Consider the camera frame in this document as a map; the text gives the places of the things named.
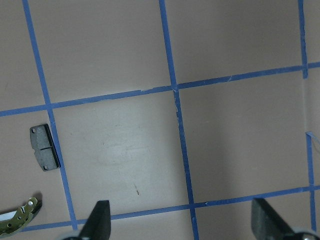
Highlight olive metal brake shoe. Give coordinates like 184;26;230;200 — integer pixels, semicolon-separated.
0;191;43;239

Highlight dark grey brake pad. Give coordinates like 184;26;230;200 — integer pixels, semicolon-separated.
29;123;61;172

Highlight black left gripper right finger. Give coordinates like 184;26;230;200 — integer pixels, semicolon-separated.
251;198;294;238

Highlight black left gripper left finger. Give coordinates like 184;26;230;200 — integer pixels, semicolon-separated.
77;200;111;239

